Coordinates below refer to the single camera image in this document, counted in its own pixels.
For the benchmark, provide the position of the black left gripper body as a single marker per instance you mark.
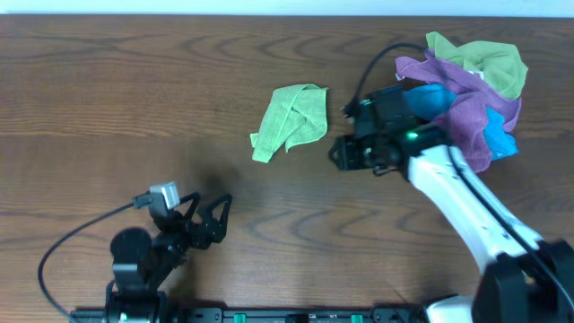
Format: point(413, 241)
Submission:
point(197, 231)

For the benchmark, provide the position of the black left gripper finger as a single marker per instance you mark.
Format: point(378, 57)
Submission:
point(217, 211)
point(190, 204)

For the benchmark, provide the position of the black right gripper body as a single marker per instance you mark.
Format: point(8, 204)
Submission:
point(362, 152)

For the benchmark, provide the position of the light green cloth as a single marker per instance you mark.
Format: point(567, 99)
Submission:
point(295, 115)

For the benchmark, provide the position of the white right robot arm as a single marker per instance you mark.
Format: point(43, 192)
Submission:
point(524, 278)

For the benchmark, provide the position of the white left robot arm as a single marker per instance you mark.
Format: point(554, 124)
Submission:
point(141, 263)

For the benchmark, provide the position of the blue cloth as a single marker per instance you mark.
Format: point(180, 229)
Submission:
point(477, 128)

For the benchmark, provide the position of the purple cloth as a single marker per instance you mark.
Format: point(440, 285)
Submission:
point(456, 79)

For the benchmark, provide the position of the olive green cloth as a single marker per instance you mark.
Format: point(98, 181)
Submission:
point(500, 64)

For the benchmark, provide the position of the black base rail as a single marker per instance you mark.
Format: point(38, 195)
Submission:
point(215, 315)

